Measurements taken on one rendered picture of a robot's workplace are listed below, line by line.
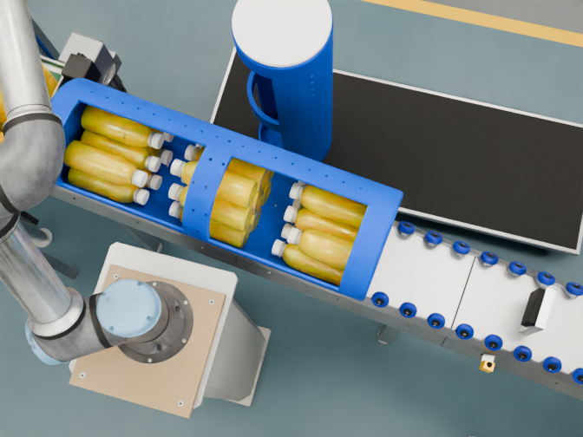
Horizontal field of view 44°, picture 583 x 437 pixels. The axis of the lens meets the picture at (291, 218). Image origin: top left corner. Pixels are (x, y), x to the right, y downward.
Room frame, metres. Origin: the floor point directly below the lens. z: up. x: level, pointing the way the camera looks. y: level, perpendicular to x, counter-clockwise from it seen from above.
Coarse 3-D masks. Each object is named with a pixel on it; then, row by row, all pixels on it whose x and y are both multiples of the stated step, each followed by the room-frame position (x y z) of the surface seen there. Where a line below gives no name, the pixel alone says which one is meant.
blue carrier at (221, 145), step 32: (64, 96) 0.84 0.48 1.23; (96, 96) 0.83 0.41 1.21; (128, 96) 0.83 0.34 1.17; (64, 128) 0.80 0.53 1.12; (160, 128) 0.71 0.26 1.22; (192, 128) 0.70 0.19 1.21; (224, 128) 0.71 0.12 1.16; (224, 160) 0.59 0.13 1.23; (256, 160) 0.58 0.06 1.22; (288, 160) 0.58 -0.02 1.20; (160, 192) 0.64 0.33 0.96; (192, 192) 0.54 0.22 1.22; (288, 192) 0.57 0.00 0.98; (352, 192) 0.46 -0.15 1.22; (384, 192) 0.45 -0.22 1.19; (160, 224) 0.51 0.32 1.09; (192, 224) 0.48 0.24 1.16; (384, 224) 0.37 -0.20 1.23; (256, 256) 0.38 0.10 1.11; (352, 256) 0.32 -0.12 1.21; (352, 288) 0.26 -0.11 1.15
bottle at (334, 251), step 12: (300, 240) 0.40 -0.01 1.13; (312, 240) 0.39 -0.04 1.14; (324, 240) 0.38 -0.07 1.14; (336, 240) 0.38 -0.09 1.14; (348, 240) 0.38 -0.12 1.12; (312, 252) 0.36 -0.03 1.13; (324, 252) 0.35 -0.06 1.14; (336, 252) 0.35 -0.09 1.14; (348, 252) 0.34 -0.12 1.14; (336, 264) 0.32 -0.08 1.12
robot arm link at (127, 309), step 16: (112, 288) 0.31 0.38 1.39; (128, 288) 0.31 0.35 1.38; (144, 288) 0.30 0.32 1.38; (96, 304) 0.28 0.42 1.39; (112, 304) 0.28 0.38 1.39; (128, 304) 0.27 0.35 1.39; (144, 304) 0.27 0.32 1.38; (160, 304) 0.27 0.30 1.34; (96, 320) 0.25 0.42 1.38; (112, 320) 0.25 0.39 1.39; (128, 320) 0.24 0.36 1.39; (144, 320) 0.24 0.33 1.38; (160, 320) 0.24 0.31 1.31; (112, 336) 0.22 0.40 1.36; (128, 336) 0.21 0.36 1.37; (144, 336) 0.21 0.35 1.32
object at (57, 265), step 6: (42, 252) 0.71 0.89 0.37; (48, 258) 0.70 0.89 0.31; (54, 258) 0.71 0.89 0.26; (54, 264) 0.70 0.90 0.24; (60, 264) 0.71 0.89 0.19; (66, 264) 0.72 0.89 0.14; (54, 270) 0.69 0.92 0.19; (60, 270) 0.69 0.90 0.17; (66, 270) 0.70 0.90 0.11; (72, 270) 0.71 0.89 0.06; (66, 276) 0.69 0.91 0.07; (72, 276) 0.69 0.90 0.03
